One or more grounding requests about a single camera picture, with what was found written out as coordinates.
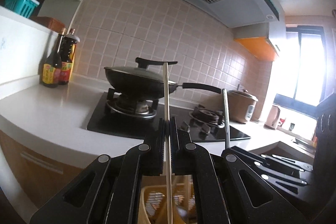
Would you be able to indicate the brown wicker basket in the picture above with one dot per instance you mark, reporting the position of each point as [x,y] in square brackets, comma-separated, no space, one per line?
[50,23]

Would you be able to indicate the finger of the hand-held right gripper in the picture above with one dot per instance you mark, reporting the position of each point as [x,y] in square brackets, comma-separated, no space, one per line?
[286,162]
[278,174]

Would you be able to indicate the dark framed window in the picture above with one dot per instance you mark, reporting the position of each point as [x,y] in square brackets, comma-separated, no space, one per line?
[309,35]

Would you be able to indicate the white electric kettle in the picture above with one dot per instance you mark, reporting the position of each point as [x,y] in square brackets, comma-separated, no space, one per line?
[272,119]

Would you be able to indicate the teal plastic basket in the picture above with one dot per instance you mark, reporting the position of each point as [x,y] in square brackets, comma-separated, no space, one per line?
[21,3]

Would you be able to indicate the brown rice cooker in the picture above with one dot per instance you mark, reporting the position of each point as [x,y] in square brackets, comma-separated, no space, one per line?
[241,108]

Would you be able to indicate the black gas stove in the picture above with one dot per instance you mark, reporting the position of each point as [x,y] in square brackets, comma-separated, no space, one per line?
[183,113]

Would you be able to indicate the yellow plastic utensil basket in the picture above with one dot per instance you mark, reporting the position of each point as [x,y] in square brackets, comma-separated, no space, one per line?
[155,200]

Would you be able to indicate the small dark cup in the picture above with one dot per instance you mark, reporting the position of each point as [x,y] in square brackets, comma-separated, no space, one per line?
[291,126]

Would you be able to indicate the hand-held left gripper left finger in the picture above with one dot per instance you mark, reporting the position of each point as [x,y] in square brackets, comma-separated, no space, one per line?
[157,150]

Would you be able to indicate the pale wooden chopstick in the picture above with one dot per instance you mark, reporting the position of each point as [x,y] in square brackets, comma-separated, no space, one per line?
[166,98]

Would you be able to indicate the yellow oil bottle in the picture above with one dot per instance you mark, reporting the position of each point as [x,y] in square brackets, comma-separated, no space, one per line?
[74,56]

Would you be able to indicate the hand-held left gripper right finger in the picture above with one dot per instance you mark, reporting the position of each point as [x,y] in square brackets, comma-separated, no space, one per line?
[176,150]

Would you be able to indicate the wide dark sauce bottle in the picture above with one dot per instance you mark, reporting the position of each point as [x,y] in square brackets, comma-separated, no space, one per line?
[67,53]

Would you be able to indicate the slim dark soy sauce bottle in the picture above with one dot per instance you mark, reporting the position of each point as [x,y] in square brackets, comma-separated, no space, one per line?
[51,74]

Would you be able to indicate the black wok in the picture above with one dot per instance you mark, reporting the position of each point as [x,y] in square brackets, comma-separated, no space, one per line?
[136,85]

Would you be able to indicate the metal spoon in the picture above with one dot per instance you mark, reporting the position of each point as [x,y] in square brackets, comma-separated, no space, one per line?
[225,119]

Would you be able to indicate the orange wall cabinet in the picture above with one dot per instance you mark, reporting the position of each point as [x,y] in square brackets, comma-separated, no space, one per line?
[258,47]

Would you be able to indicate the small red white box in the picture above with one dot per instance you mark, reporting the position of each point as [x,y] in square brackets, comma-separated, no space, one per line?
[282,122]

